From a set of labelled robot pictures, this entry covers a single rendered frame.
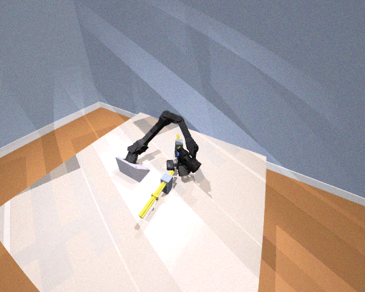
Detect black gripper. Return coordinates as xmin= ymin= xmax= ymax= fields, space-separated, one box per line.
xmin=166 ymin=159 xmax=186 ymax=171

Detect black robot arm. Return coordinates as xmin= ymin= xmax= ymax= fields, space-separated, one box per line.
xmin=123 ymin=110 xmax=202 ymax=177

